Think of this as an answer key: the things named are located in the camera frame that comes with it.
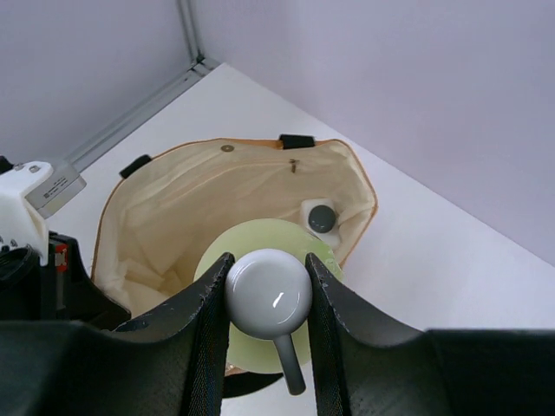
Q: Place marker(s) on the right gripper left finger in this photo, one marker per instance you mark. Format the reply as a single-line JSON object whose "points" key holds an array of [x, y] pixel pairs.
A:
{"points": [[171, 360]]}

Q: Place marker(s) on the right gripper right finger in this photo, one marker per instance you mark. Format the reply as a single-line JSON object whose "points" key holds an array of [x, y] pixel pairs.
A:
{"points": [[364, 362]]}

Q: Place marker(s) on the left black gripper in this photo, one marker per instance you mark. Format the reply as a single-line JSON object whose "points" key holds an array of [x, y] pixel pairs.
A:
{"points": [[59, 290]]}

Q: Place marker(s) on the green pump bottle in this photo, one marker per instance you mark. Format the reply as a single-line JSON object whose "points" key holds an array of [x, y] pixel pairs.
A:
{"points": [[268, 294]]}

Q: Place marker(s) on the tan canvas tote bag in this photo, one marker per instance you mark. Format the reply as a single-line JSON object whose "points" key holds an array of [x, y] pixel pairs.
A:
{"points": [[158, 219]]}

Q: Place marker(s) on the white bottle grey cap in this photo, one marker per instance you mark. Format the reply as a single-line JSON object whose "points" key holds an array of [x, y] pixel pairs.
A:
{"points": [[319, 217]]}

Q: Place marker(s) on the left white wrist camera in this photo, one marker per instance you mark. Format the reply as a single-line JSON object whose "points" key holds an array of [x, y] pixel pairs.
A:
{"points": [[31, 192]]}

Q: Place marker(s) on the left aluminium frame post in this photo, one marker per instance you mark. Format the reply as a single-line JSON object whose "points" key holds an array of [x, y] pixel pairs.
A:
{"points": [[199, 67]]}

